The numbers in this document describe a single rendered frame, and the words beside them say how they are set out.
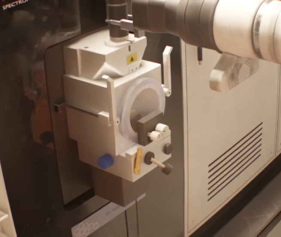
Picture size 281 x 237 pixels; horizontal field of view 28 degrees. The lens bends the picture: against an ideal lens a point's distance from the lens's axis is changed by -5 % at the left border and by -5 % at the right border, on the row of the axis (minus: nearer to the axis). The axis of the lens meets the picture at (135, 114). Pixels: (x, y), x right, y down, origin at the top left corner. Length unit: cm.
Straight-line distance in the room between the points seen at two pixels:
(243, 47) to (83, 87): 25
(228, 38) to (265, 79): 67
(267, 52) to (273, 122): 79
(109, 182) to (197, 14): 32
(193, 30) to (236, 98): 55
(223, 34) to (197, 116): 46
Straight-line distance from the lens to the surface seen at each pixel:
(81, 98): 78
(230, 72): 64
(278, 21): 60
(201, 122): 108
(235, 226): 133
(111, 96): 72
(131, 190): 85
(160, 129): 78
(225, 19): 62
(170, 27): 67
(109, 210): 93
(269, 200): 142
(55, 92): 79
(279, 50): 60
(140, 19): 69
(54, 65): 78
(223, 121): 116
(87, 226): 90
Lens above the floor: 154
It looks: 26 degrees down
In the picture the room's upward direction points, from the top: 4 degrees counter-clockwise
